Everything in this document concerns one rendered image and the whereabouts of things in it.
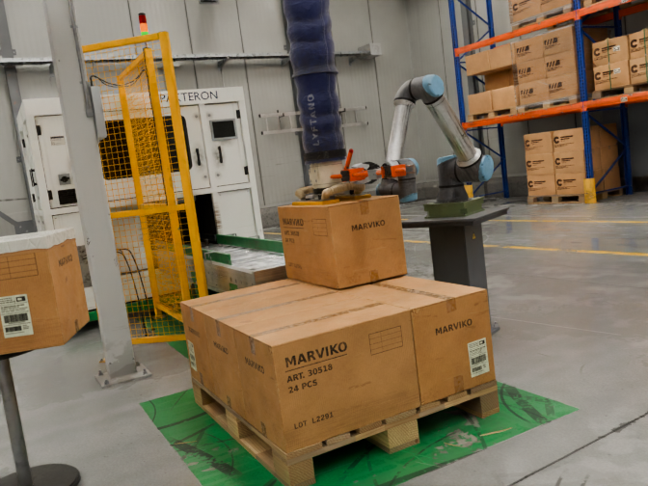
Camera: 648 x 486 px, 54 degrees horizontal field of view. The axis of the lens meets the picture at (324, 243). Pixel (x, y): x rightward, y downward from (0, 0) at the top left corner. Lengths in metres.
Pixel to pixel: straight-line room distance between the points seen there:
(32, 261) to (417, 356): 1.48
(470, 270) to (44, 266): 2.36
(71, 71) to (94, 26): 8.70
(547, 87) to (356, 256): 8.65
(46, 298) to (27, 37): 10.24
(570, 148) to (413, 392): 8.95
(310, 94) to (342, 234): 0.74
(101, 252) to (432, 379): 2.24
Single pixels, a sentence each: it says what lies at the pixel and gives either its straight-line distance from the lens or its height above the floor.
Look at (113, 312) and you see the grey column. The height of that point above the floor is 0.42.
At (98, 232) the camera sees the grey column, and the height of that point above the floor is 0.91.
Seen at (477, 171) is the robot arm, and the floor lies 1.00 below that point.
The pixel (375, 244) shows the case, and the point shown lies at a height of 0.73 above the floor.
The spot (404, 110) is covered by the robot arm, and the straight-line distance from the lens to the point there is 3.47.
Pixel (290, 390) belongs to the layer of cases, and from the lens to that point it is 2.32.
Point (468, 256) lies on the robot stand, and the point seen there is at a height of 0.51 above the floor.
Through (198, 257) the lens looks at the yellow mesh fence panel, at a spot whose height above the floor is 0.65.
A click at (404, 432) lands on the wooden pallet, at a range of 2.62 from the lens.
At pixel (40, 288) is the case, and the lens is 2.48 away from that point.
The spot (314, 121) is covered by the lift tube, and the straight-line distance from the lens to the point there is 3.24.
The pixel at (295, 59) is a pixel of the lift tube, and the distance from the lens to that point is 3.30.
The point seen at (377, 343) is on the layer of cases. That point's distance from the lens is 2.46.
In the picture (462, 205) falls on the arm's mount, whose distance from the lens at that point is 3.73.
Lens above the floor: 1.14
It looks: 7 degrees down
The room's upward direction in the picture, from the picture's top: 7 degrees counter-clockwise
